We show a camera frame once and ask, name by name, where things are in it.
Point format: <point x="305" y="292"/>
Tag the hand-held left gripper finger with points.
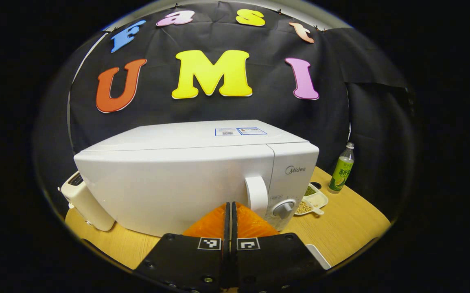
<point x="234" y="264"/>
<point x="226" y="264"/>

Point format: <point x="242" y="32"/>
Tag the white microwave oven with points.
<point x="169" y="183"/>

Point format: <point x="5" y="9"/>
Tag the white sandwich tray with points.
<point x="318" y="256"/>

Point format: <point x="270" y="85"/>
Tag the white dish of beans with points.
<point x="316" y="200"/>

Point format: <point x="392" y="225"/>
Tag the green label drink bottle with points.
<point x="342" y="173"/>

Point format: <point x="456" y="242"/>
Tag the white toaster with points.
<point x="90" y="207"/>

